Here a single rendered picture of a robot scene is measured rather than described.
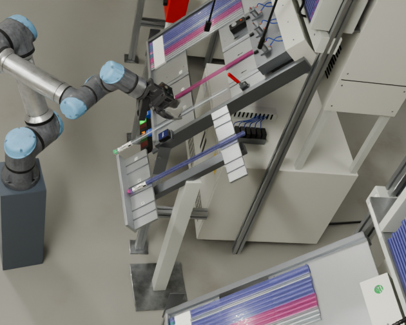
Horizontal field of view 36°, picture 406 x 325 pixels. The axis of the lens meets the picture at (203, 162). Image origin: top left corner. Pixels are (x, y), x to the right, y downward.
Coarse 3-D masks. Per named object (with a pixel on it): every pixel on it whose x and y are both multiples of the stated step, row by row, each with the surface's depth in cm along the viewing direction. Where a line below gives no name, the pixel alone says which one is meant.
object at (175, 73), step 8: (184, 56) 281; (168, 64) 285; (176, 64) 282; (184, 64) 278; (160, 72) 286; (168, 72) 282; (176, 72) 278; (184, 72) 274; (160, 80) 283; (168, 80) 279; (176, 80) 275; (184, 80) 272; (176, 88) 272; (184, 88) 269; (184, 96) 266; (192, 96) 264; (184, 104) 263; (192, 104) 260; (192, 112) 257; (160, 120) 267; (176, 120) 261; (184, 120) 258; (192, 120) 255; (168, 128) 261; (176, 128) 258
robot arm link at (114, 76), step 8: (104, 64) 210; (112, 64) 206; (120, 64) 210; (104, 72) 208; (112, 72) 206; (120, 72) 207; (128, 72) 210; (104, 80) 208; (112, 80) 207; (120, 80) 208; (128, 80) 210; (136, 80) 212; (112, 88) 212; (120, 88) 211; (128, 88) 211
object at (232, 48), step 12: (252, 0) 272; (264, 0) 267; (228, 24) 274; (228, 36) 269; (240, 36) 264; (228, 48) 265; (240, 48) 260; (228, 60) 261; (252, 60) 252; (228, 72) 257; (240, 72) 252; (252, 72) 248; (252, 84) 244
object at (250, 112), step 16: (320, 0) 213; (336, 0) 212; (368, 0) 213; (320, 16) 216; (352, 16) 217; (352, 32) 223; (240, 112) 293; (256, 112) 295; (272, 112) 298; (240, 128) 283; (256, 128) 285; (160, 160) 259; (160, 208) 289
